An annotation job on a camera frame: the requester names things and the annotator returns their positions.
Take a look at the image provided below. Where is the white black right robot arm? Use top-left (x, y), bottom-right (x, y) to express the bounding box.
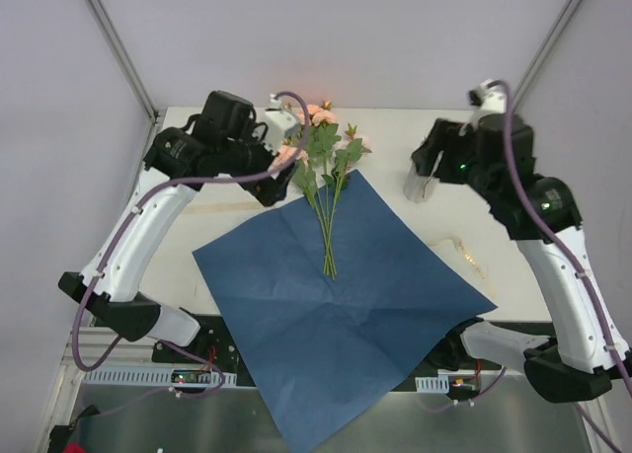
top-left (411, 114), bottom-right (631, 404)

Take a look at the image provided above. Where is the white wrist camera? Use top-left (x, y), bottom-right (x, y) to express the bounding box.
top-left (468, 80), bottom-right (507, 127)
top-left (261, 95), bottom-right (301, 151)

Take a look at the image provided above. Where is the white slotted cable duct right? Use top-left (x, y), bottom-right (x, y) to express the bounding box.
top-left (415, 374), bottom-right (450, 395)

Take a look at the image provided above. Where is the blue wrapping paper sheet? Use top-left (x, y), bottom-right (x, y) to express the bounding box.
top-left (194, 172), bottom-right (494, 452)

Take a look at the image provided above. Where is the white slotted cable duct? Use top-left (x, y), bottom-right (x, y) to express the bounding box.
top-left (84, 366), bottom-right (237, 388)
top-left (415, 374), bottom-right (450, 395)

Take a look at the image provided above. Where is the white slotted cable duct left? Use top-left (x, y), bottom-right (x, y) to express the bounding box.
top-left (84, 366), bottom-right (237, 388)

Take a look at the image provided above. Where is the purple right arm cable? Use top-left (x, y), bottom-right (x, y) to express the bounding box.
top-left (424, 79), bottom-right (632, 453)

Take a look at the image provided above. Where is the aluminium frame post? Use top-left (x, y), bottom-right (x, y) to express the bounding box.
top-left (84, 0), bottom-right (159, 123)
top-left (513, 0), bottom-right (587, 109)

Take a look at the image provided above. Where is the white ribbed ceramic vase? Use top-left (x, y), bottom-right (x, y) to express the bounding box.
top-left (403, 166), bottom-right (438, 203)

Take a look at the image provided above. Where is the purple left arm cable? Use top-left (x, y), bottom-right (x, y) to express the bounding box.
top-left (71, 91), bottom-right (313, 415)

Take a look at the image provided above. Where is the aluminium frame post right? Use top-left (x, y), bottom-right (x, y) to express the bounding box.
top-left (513, 0), bottom-right (587, 109)

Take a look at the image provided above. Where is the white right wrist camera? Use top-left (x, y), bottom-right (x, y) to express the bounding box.
top-left (468, 80), bottom-right (507, 127)

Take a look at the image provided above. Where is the pink rose stem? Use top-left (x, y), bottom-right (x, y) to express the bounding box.
top-left (323, 123), bottom-right (372, 280)
top-left (292, 151), bottom-right (337, 279)
top-left (290, 99), bottom-right (343, 276)

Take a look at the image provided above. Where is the cream printed ribbon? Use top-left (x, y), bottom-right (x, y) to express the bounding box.
top-left (428, 236), bottom-right (488, 281)

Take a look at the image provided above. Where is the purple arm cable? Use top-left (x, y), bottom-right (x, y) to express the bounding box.
top-left (71, 91), bottom-right (313, 415)
top-left (424, 79), bottom-right (632, 453)

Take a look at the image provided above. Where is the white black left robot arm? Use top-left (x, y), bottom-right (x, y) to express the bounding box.
top-left (58, 91), bottom-right (301, 363)

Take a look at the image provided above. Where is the aluminium frame post left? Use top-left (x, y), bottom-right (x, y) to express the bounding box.
top-left (84, 0), bottom-right (159, 123)

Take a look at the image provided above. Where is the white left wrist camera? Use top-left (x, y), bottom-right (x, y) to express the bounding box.
top-left (261, 95), bottom-right (301, 151)

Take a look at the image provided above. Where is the red black object corner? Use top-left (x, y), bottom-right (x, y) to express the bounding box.
top-left (46, 405), bottom-right (101, 453)

